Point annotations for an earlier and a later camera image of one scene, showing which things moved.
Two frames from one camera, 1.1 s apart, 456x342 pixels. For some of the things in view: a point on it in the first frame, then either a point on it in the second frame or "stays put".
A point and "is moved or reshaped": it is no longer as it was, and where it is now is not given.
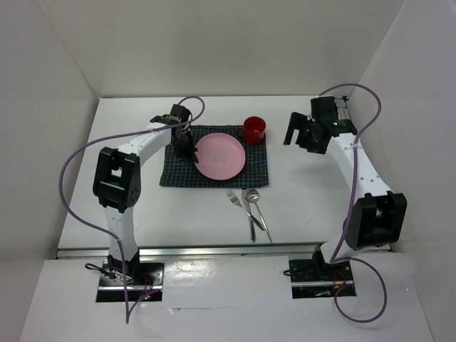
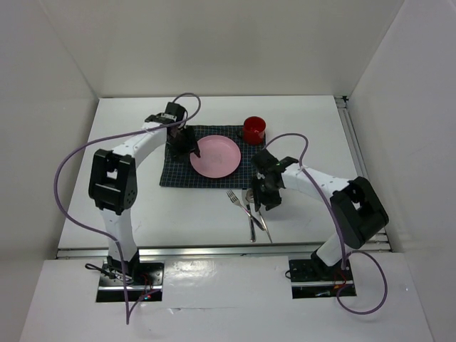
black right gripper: x=299 y=121 to x=258 y=197
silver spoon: x=252 y=195 stays put
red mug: x=254 y=130 stays put
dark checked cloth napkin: x=182 y=172 stays put
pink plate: x=221 y=156 is moved or reshaped
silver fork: x=236 y=201 stays put
